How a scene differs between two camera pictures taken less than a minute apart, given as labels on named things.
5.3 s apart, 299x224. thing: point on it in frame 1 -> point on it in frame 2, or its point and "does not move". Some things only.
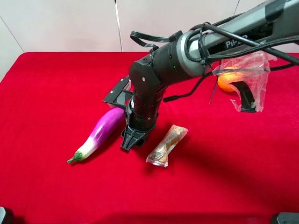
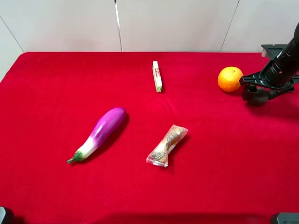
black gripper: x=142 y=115 -> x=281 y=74
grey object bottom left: x=3 y=212 does not move
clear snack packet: x=159 y=155 does not move
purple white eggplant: x=108 y=126 does not move
